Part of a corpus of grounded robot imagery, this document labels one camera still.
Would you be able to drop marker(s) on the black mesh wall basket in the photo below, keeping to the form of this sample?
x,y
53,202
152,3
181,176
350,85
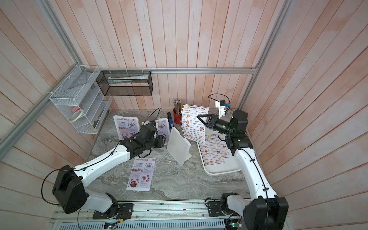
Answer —
x,y
125,83

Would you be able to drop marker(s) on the white menu holder left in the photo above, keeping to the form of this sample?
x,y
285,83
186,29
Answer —
x,y
126,126

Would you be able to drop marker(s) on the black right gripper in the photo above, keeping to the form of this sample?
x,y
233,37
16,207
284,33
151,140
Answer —
x,y
213,123

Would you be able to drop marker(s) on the white plastic tray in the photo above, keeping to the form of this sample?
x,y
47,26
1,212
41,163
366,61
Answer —
x,y
230,166

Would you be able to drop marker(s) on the white menu holder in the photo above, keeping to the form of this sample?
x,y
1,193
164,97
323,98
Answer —
x,y
163,128
179,147
126,126

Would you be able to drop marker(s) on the white menu holder middle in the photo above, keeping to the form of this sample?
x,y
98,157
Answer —
x,y
163,128

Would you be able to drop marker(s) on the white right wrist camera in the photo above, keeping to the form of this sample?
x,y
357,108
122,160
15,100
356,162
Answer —
x,y
222,107

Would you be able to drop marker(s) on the white menu holder front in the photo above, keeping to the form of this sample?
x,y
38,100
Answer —
x,y
179,147

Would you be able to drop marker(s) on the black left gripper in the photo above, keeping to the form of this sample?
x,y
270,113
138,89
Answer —
x,y
158,144

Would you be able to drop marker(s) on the white wire wall shelf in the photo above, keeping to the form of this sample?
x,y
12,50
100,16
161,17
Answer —
x,y
79,88

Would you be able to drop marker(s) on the red special menu sheet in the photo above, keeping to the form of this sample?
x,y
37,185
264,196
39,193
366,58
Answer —
x,y
141,174

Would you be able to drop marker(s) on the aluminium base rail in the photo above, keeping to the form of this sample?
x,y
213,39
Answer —
x,y
153,215

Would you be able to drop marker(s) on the dim sum inn menu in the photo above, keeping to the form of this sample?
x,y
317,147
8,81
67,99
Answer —
x,y
192,128
214,151

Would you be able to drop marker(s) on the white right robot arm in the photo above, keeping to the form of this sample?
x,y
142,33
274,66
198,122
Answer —
x,y
265,210

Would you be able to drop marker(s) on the pink eraser block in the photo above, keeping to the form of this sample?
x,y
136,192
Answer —
x,y
75,109

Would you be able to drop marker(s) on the red metal bucket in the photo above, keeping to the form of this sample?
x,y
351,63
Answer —
x,y
177,117

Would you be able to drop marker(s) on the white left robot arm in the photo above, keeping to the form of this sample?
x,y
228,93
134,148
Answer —
x,y
70,187

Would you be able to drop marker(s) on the white tape roll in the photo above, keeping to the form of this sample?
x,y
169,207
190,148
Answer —
x,y
77,115

